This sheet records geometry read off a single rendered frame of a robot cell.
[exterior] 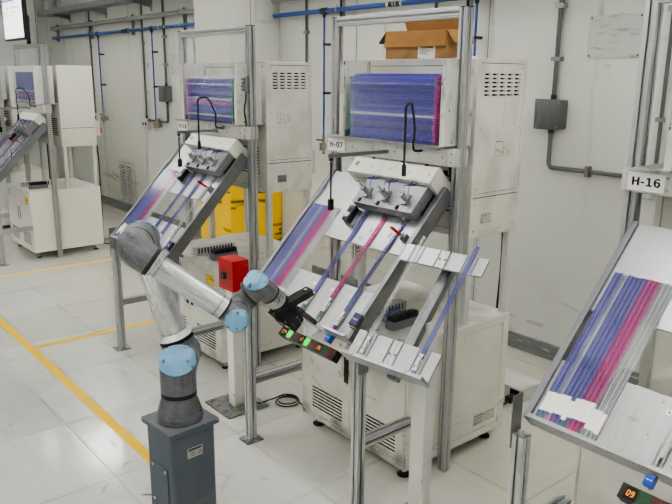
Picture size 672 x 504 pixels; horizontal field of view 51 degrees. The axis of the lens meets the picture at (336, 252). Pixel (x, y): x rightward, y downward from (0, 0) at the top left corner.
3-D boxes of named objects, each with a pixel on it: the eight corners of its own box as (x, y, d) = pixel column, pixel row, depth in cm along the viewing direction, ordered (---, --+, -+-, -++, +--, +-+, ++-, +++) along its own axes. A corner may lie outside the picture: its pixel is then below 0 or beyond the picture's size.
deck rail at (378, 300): (357, 347, 259) (348, 339, 255) (353, 346, 260) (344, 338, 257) (453, 197, 278) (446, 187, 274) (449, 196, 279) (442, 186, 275)
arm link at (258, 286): (237, 279, 238) (256, 263, 237) (257, 296, 245) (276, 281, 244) (243, 292, 232) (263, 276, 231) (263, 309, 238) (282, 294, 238)
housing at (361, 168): (445, 205, 279) (429, 183, 270) (363, 190, 315) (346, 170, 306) (456, 190, 281) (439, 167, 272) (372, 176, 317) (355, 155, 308)
